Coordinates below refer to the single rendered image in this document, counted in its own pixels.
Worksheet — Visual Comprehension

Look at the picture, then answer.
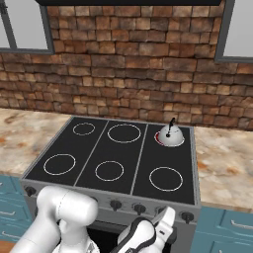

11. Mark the black range hood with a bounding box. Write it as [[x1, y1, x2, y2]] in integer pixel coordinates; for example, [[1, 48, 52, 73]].
[[34, 0, 222, 7]]

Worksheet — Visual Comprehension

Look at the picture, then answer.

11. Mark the grey framed wall cupboard door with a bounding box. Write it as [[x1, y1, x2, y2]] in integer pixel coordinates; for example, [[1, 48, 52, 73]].
[[213, 0, 253, 64], [0, 0, 55, 55]]

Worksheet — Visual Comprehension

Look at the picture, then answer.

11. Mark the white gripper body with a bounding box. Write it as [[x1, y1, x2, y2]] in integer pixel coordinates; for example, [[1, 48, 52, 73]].
[[151, 206, 177, 233]]

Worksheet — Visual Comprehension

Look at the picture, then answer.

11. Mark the blue drawer front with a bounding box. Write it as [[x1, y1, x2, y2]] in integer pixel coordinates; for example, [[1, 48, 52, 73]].
[[217, 210, 253, 244], [0, 174, 25, 197], [0, 224, 33, 244], [0, 196, 34, 227]]

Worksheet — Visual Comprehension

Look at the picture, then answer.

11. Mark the black hob with grey body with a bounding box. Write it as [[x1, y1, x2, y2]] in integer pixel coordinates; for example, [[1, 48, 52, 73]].
[[20, 115, 203, 253]]

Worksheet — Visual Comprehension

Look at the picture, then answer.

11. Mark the silver kettle with black handle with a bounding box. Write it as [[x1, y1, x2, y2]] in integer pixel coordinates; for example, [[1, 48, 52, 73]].
[[157, 117, 186, 148]]

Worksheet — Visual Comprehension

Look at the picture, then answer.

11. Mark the grey oven door handle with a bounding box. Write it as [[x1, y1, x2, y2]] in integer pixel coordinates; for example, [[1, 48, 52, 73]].
[[91, 220, 133, 233]]

